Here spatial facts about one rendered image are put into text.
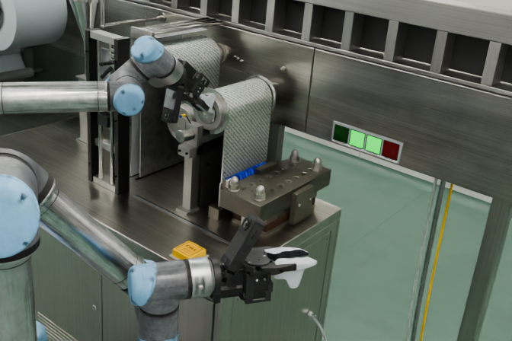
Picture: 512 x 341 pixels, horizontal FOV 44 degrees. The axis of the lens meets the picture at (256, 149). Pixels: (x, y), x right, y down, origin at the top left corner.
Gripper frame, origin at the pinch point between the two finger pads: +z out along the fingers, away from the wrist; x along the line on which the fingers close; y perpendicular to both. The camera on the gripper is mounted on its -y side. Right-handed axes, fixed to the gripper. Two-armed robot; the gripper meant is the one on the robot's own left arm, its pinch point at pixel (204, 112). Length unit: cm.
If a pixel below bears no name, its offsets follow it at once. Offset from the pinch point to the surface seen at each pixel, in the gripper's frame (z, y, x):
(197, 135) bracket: 6.0, -6.2, 2.9
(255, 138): 24.7, 3.6, -4.5
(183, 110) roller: 5.9, -0.4, 12.9
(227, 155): 15.1, -7.0, -4.5
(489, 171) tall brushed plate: 31, 20, -77
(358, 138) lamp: 32, 17, -35
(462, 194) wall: 285, 80, -2
